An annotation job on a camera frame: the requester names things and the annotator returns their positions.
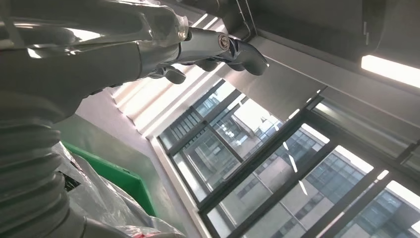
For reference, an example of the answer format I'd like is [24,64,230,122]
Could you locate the long ceiling light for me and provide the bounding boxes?
[360,54,420,90]

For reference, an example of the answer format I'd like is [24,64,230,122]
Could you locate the green plastic crate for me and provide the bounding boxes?
[61,140,158,218]

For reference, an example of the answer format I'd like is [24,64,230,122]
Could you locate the white package with black letters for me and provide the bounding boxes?
[52,141,186,238]

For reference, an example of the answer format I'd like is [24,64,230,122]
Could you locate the window with dark frame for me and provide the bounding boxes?
[157,78,420,238]

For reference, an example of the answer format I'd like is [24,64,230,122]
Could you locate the dark green table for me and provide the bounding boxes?
[52,113,198,238]

